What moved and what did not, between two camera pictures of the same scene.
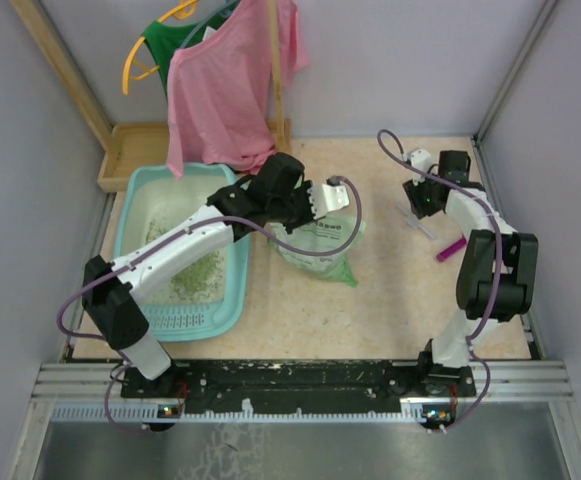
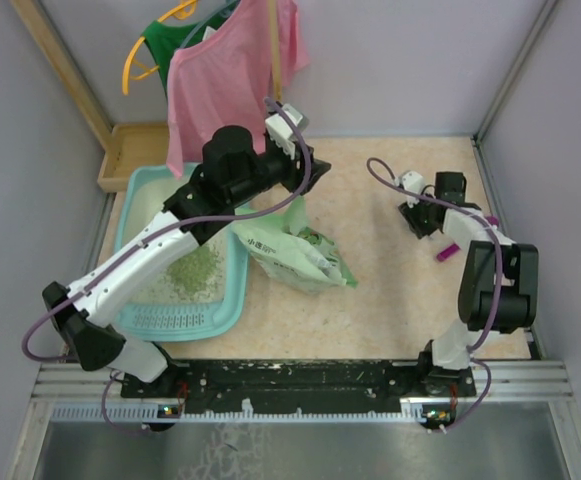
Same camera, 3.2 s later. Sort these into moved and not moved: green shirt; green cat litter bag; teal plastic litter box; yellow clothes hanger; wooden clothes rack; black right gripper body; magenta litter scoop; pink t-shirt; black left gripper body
Moved: black left gripper body; green cat litter bag; black right gripper body
Not moved: pink t-shirt; magenta litter scoop; wooden clothes rack; green shirt; yellow clothes hanger; teal plastic litter box
